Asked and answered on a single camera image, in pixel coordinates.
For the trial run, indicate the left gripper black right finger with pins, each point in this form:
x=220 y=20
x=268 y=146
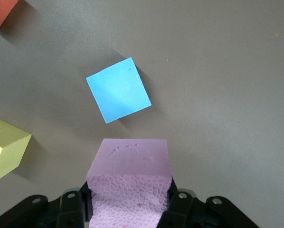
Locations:
x=180 y=206

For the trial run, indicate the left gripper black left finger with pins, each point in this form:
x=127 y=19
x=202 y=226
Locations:
x=73 y=209

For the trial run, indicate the pink foam cube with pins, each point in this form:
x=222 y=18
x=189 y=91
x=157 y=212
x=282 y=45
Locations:
x=130 y=161

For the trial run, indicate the yellow foam cube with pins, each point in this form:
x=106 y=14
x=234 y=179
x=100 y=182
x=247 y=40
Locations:
x=4 y=147

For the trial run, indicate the light blue foam cube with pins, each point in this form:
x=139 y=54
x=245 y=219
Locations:
x=119 y=91

